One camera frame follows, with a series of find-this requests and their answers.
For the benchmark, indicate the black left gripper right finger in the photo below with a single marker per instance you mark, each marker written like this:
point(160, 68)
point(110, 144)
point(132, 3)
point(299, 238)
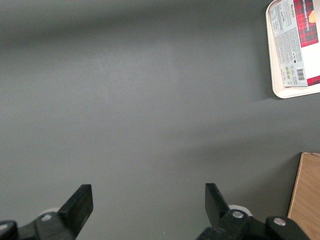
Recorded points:
point(225, 215)

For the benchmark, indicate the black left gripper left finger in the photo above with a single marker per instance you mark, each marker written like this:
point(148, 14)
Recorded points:
point(75, 210)

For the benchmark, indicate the cream plastic tray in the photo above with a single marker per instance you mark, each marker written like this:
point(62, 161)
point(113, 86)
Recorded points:
point(270, 62)

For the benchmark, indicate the light wooden board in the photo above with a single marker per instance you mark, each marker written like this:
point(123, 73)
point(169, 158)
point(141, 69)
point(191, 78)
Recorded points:
point(306, 197)

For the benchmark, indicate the red tartan shortbread box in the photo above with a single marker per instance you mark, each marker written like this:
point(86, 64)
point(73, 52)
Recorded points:
point(297, 42)

